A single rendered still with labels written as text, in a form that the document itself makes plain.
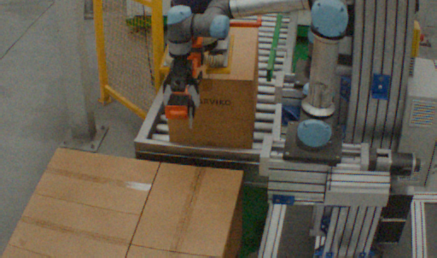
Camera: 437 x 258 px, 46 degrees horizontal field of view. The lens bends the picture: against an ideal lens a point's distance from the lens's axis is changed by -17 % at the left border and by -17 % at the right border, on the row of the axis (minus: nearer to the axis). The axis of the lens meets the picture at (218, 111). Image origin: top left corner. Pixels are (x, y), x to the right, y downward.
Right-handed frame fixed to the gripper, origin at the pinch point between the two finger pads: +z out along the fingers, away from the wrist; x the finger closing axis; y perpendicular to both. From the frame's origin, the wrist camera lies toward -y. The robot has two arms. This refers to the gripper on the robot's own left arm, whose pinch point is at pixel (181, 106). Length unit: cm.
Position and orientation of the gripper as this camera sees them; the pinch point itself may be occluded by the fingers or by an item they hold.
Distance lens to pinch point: 202.2
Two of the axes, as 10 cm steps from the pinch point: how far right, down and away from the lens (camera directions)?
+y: 0.7, -5.6, 8.3
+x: -10.0, -0.3, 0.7
